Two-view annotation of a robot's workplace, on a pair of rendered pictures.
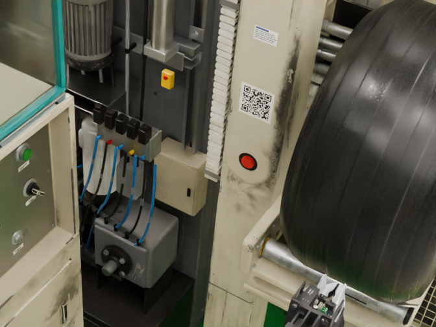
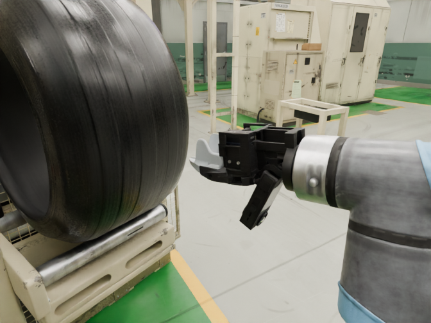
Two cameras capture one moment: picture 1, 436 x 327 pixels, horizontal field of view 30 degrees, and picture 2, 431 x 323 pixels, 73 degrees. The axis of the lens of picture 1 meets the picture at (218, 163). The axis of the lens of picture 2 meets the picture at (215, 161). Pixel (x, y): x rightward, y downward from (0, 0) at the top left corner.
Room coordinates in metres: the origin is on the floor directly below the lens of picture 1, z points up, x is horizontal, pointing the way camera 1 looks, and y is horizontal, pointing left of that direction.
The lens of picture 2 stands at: (0.78, 0.25, 1.34)
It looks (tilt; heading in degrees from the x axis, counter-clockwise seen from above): 22 degrees down; 282
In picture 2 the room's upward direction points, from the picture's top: straight up
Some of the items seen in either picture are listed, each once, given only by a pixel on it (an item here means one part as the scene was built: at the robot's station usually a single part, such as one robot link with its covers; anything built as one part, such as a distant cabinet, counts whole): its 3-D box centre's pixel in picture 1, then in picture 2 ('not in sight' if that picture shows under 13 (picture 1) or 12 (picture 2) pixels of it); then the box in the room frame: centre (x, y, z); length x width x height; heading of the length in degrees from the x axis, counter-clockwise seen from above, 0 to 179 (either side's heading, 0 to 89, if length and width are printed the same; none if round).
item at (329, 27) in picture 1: (348, 71); not in sight; (1.72, -0.30, 1.05); 0.20 x 0.15 x 0.30; 64
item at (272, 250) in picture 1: (333, 279); (109, 239); (1.15, -0.27, 0.90); 0.35 x 0.05 x 0.05; 64
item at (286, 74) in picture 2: not in sight; (290, 88); (0.58, -5.19, 0.62); 0.91 x 0.58 x 1.25; 43
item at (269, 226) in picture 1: (287, 206); (3, 254); (1.36, -0.17, 0.90); 0.40 x 0.03 x 0.10; 154
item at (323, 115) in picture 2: not in sight; (306, 141); (0.45, -2.76, 0.40); 0.60 x 0.35 x 0.80; 133
